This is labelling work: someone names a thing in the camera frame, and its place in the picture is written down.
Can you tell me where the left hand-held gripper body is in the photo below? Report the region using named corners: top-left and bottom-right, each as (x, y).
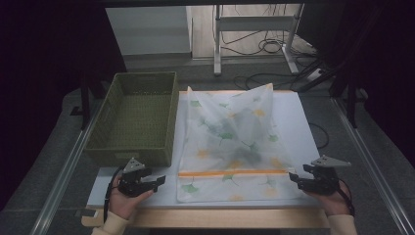
top-left (117, 157), bottom-right (153, 198)

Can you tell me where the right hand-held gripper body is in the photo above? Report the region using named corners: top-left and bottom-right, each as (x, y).
top-left (302, 155), bottom-right (351, 196)

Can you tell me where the white leaf print laundry bag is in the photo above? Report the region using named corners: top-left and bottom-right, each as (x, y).
top-left (175, 82), bottom-right (302, 204)

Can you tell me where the green woven basket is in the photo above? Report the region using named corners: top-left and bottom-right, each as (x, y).
top-left (83, 71), bottom-right (180, 168)

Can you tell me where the person's left hand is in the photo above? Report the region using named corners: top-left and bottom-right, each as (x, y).
top-left (109, 175), bottom-right (155, 220)

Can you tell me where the person's right hand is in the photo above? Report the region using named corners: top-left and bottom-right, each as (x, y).
top-left (306, 180), bottom-right (352, 217)

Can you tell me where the black tape piece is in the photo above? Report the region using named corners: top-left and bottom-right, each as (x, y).
top-left (75, 209), bottom-right (99, 219)

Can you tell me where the black metal stand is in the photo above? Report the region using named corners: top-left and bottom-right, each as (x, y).
top-left (69, 74), bottom-right (96, 130)
top-left (329, 65), bottom-right (360, 128)

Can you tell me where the white power strip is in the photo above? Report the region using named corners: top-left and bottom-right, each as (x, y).
top-left (306, 68), bottom-right (324, 82)

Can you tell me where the dark curtain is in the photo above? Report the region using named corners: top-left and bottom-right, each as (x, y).
top-left (0, 0), bottom-right (128, 210)
top-left (302, 0), bottom-right (415, 167)

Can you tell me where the white cabinet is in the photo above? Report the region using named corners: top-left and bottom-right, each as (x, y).
top-left (106, 5), bottom-right (194, 70)

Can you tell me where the white metal stand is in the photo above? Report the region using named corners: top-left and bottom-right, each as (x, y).
top-left (213, 3), bottom-right (306, 76)

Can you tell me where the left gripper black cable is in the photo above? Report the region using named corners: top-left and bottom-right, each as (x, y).
top-left (103, 165), bottom-right (125, 224)

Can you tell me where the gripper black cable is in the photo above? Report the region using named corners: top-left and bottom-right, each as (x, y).
top-left (103, 165), bottom-right (125, 224)
top-left (337, 179), bottom-right (355, 216)

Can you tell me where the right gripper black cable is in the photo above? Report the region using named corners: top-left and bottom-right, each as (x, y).
top-left (337, 179), bottom-right (355, 216)

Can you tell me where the thin black cable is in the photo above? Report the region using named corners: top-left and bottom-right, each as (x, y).
top-left (307, 121), bottom-right (330, 151)

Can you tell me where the aluminium rail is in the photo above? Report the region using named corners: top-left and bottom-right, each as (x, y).
top-left (30, 101), bottom-right (102, 235)
top-left (331, 97), bottom-right (415, 235)

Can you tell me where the black looped floor cable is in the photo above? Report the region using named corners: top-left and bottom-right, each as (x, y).
top-left (233, 71), bottom-right (307, 91)

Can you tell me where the black coiled floor cable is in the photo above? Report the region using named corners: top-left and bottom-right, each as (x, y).
top-left (219, 30), bottom-right (317, 58)

